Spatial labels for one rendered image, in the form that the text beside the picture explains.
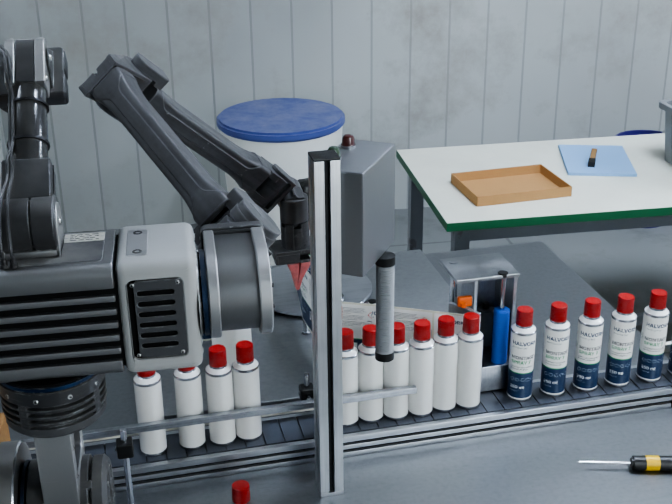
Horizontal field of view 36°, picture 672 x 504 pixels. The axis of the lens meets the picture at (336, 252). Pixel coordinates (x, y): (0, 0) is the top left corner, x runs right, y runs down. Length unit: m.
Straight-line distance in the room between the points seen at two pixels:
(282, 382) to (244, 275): 0.96
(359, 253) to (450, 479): 0.53
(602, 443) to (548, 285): 0.73
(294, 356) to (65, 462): 1.01
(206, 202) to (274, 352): 0.87
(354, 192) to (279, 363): 0.71
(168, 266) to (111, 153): 4.04
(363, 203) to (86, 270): 0.59
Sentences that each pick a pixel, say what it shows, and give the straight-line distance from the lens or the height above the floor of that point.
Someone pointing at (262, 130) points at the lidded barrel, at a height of 0.72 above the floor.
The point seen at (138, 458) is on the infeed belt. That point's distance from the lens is 2.03.
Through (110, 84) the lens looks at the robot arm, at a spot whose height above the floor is 1.63.
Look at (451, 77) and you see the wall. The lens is 5.36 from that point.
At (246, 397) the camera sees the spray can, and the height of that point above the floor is 0.98.
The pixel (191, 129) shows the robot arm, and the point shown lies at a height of 1.51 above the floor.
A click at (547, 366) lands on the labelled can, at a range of 2.18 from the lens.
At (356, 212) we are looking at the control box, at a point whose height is 1.40.
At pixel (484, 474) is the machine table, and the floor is 0.83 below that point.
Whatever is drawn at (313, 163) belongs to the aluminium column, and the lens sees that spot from 1.66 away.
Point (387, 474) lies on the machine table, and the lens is 2.03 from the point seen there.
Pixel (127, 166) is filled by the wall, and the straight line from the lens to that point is 5.29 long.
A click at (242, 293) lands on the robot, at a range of 1.29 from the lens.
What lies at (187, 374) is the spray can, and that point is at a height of 1.05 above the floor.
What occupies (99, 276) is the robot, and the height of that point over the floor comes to 1.51.
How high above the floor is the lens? 2.04
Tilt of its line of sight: 24 degrees down
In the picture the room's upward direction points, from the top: 1 degrees counter-clockwise
